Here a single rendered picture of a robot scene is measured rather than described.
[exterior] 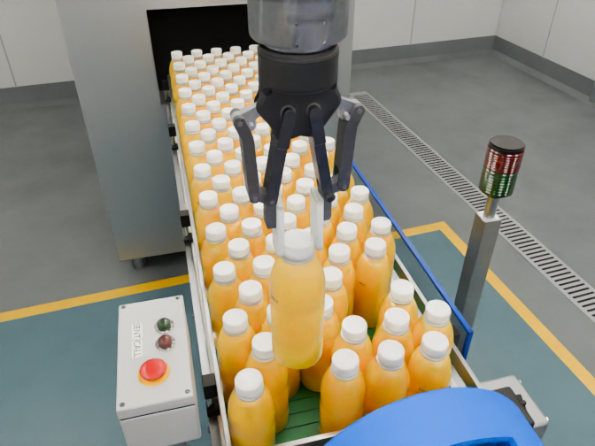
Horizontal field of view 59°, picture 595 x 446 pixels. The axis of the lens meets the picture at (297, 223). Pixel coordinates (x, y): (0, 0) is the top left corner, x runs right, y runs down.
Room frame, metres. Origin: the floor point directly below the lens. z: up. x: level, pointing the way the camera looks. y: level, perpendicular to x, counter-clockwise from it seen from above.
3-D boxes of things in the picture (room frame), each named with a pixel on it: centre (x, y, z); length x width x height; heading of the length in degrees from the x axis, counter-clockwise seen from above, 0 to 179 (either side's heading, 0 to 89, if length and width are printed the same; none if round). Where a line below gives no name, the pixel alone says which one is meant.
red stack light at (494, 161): (0.86, -0.38, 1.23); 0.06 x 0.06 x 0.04
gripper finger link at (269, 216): (0.48, 0.04, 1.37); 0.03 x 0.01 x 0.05; 104
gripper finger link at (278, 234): (0.48, 0.02, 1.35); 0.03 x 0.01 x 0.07; 14
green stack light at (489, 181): (0.86, -0.38, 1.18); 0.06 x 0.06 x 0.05
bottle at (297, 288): (0.49, 0.00, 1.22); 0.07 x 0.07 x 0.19
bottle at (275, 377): (0.54, 0.05, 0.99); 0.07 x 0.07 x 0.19
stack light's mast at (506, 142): (0.86, -0.38, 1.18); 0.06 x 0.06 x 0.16
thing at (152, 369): (0.47, 0.20, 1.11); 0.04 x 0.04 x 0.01
